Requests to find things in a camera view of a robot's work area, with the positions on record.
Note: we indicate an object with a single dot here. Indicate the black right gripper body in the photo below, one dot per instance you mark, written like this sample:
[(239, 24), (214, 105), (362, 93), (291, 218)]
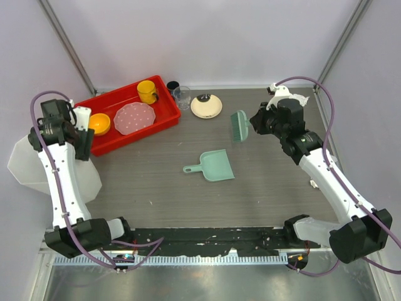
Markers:
[(267, 123)]

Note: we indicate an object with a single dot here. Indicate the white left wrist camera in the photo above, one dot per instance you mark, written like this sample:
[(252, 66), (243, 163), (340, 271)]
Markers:
[(80, 116)]

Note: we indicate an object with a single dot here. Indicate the clear glass cup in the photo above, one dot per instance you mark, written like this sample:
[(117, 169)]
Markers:
[(182, 96)]

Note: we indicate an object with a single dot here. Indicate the green hand brush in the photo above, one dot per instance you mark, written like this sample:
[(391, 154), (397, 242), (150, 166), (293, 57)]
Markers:
[(239, 124)]

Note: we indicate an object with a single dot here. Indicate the white translucent waste bin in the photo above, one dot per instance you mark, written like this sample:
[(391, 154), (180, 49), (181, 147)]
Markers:
[(26, 167)]

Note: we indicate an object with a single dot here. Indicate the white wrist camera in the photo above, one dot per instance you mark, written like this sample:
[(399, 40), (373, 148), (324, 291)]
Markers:
[(279, 93), (80, 116)]

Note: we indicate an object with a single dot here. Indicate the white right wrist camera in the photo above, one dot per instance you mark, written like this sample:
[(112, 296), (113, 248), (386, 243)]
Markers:
[(279, 93)]

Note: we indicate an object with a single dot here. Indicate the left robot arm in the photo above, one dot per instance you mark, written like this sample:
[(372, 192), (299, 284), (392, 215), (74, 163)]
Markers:
[(62, 139)]

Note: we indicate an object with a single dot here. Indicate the red plastic tray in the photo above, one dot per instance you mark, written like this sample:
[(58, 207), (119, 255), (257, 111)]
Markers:
[(166, 111)]

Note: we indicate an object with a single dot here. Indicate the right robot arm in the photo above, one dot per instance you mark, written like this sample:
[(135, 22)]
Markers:
[(358, 231)]

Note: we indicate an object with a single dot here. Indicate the pink dotted plate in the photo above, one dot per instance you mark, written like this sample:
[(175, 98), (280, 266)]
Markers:
[(133, 117)]

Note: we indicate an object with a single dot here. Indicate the white slotted cable duct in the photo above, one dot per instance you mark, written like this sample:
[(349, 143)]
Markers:
[(231, 259)]

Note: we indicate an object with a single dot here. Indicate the green dustpan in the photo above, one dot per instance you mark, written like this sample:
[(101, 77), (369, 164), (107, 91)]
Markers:
[(214, 165)]

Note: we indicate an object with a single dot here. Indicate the white paper scrap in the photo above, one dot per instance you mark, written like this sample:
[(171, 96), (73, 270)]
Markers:
[(313, 184), (303, 100)]

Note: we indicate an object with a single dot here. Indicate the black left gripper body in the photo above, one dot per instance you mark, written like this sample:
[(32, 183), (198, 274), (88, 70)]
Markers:
[(83, 143)]

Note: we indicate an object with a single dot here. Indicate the orange bowl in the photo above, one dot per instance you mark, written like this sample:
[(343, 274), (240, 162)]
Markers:
[(100, 123)]

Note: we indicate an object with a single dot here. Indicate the cream round plate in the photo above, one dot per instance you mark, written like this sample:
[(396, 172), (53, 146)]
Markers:
[(206, 106)]

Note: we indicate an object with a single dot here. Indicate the yellow mug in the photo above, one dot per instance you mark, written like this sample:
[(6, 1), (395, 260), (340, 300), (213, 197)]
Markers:
[(147, 92)]

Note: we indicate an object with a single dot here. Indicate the black cup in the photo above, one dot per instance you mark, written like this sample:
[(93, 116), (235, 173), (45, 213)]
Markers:
[(171, 86)]

